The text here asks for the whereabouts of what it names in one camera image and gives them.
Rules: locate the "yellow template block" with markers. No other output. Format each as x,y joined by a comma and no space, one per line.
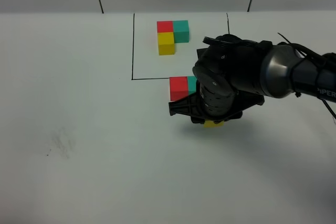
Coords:
166,43

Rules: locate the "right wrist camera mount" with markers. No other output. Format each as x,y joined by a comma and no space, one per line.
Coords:
191,106

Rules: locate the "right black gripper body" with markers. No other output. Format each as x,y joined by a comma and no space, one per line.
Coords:
213,103

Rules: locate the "red template block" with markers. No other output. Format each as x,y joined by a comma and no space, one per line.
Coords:
165,26

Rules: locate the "green template block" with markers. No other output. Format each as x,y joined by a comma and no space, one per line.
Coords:
181,31

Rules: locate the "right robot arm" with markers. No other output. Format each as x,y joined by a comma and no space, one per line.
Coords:
234,74

